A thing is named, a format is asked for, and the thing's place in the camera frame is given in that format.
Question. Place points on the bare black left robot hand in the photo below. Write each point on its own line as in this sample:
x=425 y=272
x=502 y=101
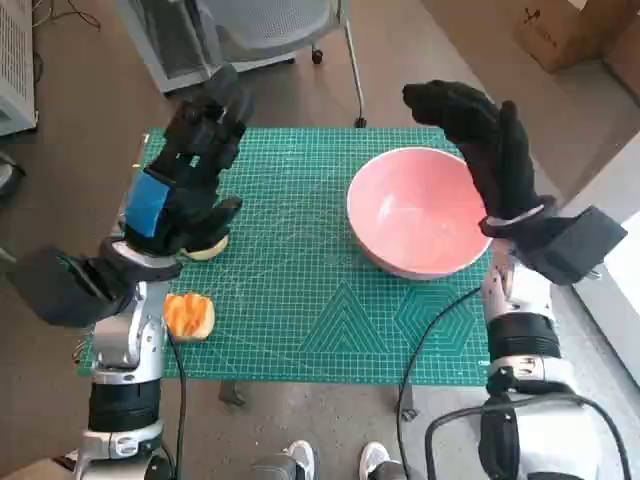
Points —
x=185 y=210

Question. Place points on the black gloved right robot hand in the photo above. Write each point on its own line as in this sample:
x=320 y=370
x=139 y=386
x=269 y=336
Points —
x=490 y=150

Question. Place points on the round golden bread bun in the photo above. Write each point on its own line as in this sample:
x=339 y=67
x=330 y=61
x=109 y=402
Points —
x=210 y=251

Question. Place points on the orange ridged bread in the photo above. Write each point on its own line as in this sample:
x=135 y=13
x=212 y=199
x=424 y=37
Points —
x=190 y=315

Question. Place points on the pink bowl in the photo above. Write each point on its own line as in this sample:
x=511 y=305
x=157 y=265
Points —
x=415 y=225

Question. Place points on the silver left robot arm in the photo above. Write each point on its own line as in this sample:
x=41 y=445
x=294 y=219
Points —
x=125 y=335

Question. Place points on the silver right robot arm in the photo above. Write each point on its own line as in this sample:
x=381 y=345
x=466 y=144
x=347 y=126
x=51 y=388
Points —
x=520 y=300

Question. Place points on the green cutting mat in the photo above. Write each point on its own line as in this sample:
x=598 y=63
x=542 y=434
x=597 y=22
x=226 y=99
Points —
x=300 y=250

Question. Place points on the small cardboard box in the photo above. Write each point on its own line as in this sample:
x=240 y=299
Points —
x=560 y=40

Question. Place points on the large cardboard box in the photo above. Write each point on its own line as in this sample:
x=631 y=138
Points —
x=627 y=65

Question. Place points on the grey chair base with casters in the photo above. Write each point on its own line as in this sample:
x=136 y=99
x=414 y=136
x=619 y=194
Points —
x=10 y=172

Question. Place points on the white furniture unit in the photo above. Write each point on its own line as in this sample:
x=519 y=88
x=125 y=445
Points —
x=625 y=300

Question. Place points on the grey mesh office chair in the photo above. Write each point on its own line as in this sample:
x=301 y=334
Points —
x=270 y=25

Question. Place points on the white perforated metal cabinet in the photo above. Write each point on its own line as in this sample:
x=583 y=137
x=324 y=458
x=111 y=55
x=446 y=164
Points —
x=15 y=50

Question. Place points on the white left robot foot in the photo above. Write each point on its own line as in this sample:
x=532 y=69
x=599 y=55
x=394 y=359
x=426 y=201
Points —
x=301 y=457

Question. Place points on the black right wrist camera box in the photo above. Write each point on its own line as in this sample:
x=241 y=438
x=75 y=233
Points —
x=575 y=245

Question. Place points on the white frame cabinet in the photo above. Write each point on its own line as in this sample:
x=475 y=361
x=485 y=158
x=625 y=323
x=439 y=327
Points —
x=175 y=82

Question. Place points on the metal table leg bracket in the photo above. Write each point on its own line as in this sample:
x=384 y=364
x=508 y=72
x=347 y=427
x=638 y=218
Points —
x=408 y=402
x=231 y=395

